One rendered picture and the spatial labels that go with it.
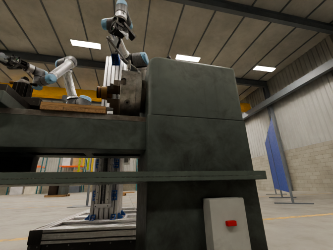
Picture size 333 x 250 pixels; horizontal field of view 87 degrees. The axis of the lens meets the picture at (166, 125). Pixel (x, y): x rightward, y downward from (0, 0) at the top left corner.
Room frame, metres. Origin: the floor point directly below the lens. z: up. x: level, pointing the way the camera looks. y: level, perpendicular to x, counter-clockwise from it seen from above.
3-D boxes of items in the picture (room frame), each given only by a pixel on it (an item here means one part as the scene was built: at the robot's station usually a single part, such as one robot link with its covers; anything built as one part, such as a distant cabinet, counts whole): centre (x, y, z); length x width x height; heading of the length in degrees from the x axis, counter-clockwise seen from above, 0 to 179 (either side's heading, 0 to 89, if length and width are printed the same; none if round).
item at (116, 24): (0.87, 0.29, 1.48); 0.09 x 0.08 x 0.12; 133
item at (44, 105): (0.97, 0.51, 0.89); 0.36 x 0.30 x 0.04; 15
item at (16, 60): (1.15, 1.17, 1.45); 0.12 x 0.09 x 0.08; 149
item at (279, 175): (6.47, -3.88, 1.18); 4.12 x 0.80 x 2.35; 155
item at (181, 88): (1.16, -0.13, 1.06); 0.59 x 0.48 x 0.39; 105
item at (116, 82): (0.93, 0.30, 1.08); 0.12 x 0.11 x 0.05; 15
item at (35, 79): (1.28, 1.08, 1.36); 0.11 x 0.08 x 0.11; 69
